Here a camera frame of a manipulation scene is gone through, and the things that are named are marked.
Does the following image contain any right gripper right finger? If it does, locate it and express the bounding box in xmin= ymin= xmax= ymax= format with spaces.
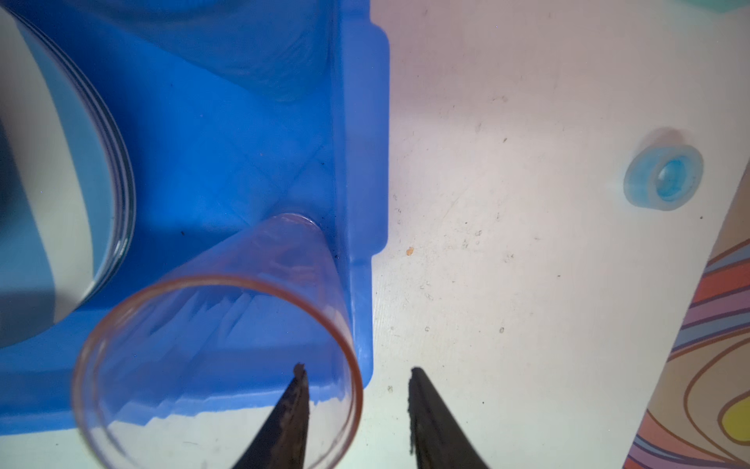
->
xmin=408 ymin=367 xmax=488 ymax=469

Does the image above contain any pink plastic cup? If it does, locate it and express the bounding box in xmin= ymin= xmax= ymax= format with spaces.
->
xmin=71 ymin=213 xmax=363 ymax=468

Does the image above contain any blue striped plate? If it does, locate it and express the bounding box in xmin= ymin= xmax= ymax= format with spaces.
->
xmin=1 ymin=9 xmax=123 ymax=347
xmin=23 ymin=25 xmax=136 ymax=301

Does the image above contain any blue tape roll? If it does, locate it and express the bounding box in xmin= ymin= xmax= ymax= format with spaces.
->
xmin=623 ymin=145 xmax=704 ymax=211

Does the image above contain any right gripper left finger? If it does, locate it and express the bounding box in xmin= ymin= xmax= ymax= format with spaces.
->
xmin=234 ymin=363 xmax=310 ymax=469

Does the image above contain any blue plastic bin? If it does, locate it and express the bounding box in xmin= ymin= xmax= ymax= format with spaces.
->
xmin=1 ymin=1 xmax=390 ymax=435

